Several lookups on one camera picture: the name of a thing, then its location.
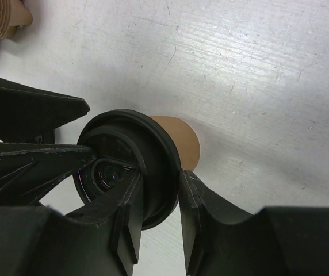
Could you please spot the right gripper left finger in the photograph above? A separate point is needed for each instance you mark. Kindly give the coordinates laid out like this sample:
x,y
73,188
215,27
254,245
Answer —
x,y
100,238

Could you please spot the brown cardboard cup carrier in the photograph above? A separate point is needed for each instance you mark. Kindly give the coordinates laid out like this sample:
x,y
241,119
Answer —
x,y
13,14

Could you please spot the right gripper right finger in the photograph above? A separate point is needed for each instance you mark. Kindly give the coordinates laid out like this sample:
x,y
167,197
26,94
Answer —
x,y
221,239

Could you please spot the brown paper cup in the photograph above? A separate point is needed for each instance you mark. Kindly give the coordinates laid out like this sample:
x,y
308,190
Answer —
x,y
184,138

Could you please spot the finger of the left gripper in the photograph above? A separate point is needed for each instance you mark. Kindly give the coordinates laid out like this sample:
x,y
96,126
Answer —
x,y
29,171
27,112

